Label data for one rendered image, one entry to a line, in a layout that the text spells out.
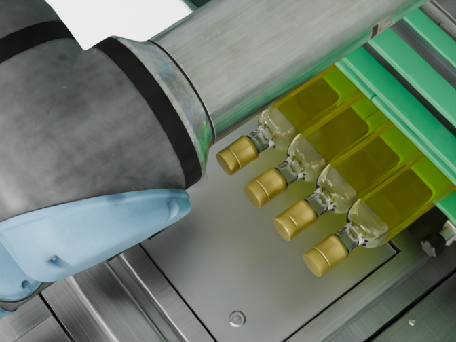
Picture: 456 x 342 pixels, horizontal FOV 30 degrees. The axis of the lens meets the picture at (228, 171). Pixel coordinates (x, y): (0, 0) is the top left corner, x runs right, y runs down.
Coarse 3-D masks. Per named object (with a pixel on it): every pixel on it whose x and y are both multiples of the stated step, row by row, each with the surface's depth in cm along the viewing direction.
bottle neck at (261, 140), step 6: (252, 132) 110; (258, 132) 110; (264, 132) 109; (252, 138) 109; (258, 138) 109; (264, 138) 109; (270, 138) 110; (258, 144) 109; (264, 144) 109; (270, 144) 110; (258, 150) 109
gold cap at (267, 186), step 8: (272, 168) 107; (264, 176) 107; (272, 176) 106; (280, 176) 106; (248, 184) 106; (256, 184) 106; (264, 184) 106; (272, 184) 106; (280, 184) 106; (248, 192) 107; (256, 192) 105; (264, 192) 106; (272, 192) 106; (280, 192) 107; (256, 200) 106; (264, 200) 106
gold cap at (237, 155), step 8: (240, 136) 110; (232, 144) 109; (240, 144) 108; (248, 144) 108; (224, 152) 108; (232, 152) 108; (240, 152) 108; (248, 152) 108; (256, 152) 109; (224, 160) 108; (232, 160) 108; (240, 160) 108; (248, 160) 109; (224, 168) 110; (232, 168) 108; (240, 168) 109
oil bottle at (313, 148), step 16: (352, 96) 111; (336, 112) 110; (352, 112) 110; (368, 112) 110; (320, 128) 108; (336, 128) 108; (352, 128) 108; (368, 128) 109; (304, 144) 107; (320, 144) 107; (336, 144) 107; (352, 144) 108; (304, 160) 107; (320, 160) 106; (304, 176) 108
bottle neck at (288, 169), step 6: (282, 162) 109; (288, 162) 108; (276, 168) 107; (282, 168) 107; (288, 168) 107; (294, 168) 107; (282, 174) 107; (288, 174) 107; (294, 174) 107; (300, 174) 108; (288, 180) 107; (294, 180) 108
